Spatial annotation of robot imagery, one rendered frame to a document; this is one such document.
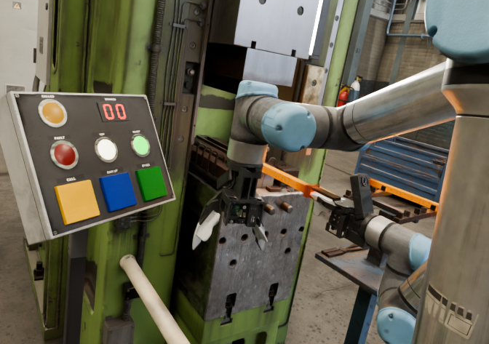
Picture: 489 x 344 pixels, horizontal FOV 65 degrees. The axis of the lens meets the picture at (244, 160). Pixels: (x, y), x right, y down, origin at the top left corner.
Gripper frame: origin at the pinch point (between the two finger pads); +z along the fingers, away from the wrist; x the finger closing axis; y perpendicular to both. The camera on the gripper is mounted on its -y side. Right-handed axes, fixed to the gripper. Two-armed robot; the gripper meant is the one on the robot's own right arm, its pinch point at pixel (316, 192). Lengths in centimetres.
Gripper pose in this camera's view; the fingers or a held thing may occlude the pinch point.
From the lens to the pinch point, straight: 109.6
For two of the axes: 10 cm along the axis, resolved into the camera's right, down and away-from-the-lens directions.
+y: -1.6, 9.6, 2.4
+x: 8.2, -0.1, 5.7
